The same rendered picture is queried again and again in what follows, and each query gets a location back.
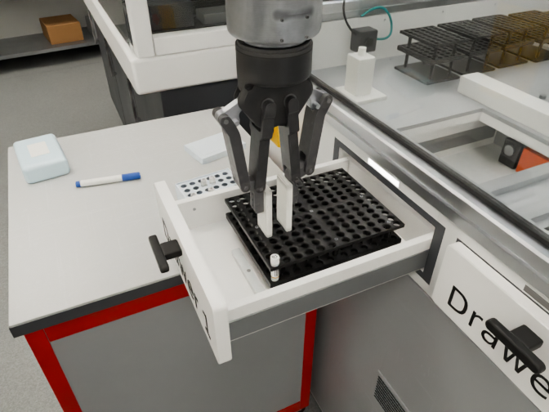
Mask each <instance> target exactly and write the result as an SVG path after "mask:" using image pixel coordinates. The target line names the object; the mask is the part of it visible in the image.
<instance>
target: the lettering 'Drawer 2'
mask: <svg viewBox="0 0 549 412"><path fill-rule="evenodd" d="M455 290H456V291H457V292H458V293H459V294H460V295H461V296H462V298H463V300H464V308H463V309H462V311H459V310H457V309H456V308H455V307H454V306H453V305H452V304H451V302H452V299H453V295H454V293H455ZM448 304H449V305H450V306H451V308H452V309H454V310H455V312H457V313H458V314H461V315H463V314H465V313H466V310H467V307H468V304H467V300H466V298H465V296H464V295H463V294H462V293H461V291H459V290H458V289H457V288H456V287H455V286H453V288H452V291H451V294H450V296H449V300H448ZM475 317H478V318H479V319H481V321H483V318H482V317H481V316H478V315H476V312H475V311H473V313H472V315H471V318H470V321H469V323H468V324H469V326H471V325H472V322H473V320H474V319H475ZM484 334H488V335H489V336H490V337H491V338H492V339H493V342H492V343H490V342H489V341H487V340H486V338H485V337H484ZM481 336H482V339H483V340H484V341H485V342H486V343H487V344H489V345H492V346H491V348H492V349H494V348H495V346H496V344H497V342H498V339H497V338H496V337H494V336H493V335H492V334H491V333H490V332H488V331H487V330H482V332H481ZM507 352H508V348H507V347H506V346H505V349H504V356H503V360H504V361H505V362H508V361H509V360H511V359H512V358H513V357H514V356H515V355H514V354H513V353H512V354H511V355H510V356H508V357H507ZM518 365H519V359H518V358H517V357H516V365H515V372H516V373H519V372H521V371H522V370H524V369H526V368H527V366H526V365H522V366H521V367H520V368H518ZM537 377H539V378H542V379H543V380H544V381H545V382H546V383H547V386H548V390H547V389H546V388H545V387H544V386H543V385H542V384H541V383H540V382H539V381H538V380H537V379H536V378H537ZM534 380H535V381H536V382H537V383H538V384H539V385H540V386H541V387H542V388H543V389H544V390H545V391H546V392H547V393H548V394H549V381H548V380H547V379H546V378H545V377H543V376H542V375H541V374H533V375H532V376H531V378H530V382H531V385H532V387H533V389H534V391H535V392H536V393H537V394H538V395H539V396H541V397H542V398H543V399H545V400H546V399H547V397H545V396H544V395H543V394H542V393H540V392H539V391H538V389H537V388H536V387H535V385H534Z"/></svg>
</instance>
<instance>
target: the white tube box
mask: <svg viewBox="0 0 549 412"><path fill-rule="evenodd" d="M210 176H214V177H215V180H216V181H215V184H213V185H211V184H210V181H209V177H210ZM202 178H206V179H207V186H206V187H202V185H201V179H202ZM231 186H237V184H236V183H235V181H234V179H233V175H232V172H231V171H230V170H229V169H228V168H225V169H222V170H220V171H216V172H212V173H209V174H206V175H203V176H200V177H196V178H192V179H189V180H186V181H182V182H178V183H176V184H175V187H176V197H177V199H178V200H179V199H185V198H189V197H190V194H191V193H196V194H197V195H201V194H205V193H208V188H209V187H213V188H214V190H220V189H224V188H227V187H231Z"/></svg>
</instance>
